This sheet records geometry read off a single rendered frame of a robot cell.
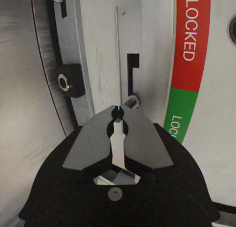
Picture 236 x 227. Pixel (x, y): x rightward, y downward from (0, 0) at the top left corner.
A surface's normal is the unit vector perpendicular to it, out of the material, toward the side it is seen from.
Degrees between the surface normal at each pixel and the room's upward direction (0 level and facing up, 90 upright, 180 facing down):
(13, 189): 0
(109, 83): 90
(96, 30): 90
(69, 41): 90
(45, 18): 0
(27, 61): 0
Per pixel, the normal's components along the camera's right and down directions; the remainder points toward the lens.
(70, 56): -0.51, 0.44
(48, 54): 0.86, 0.21
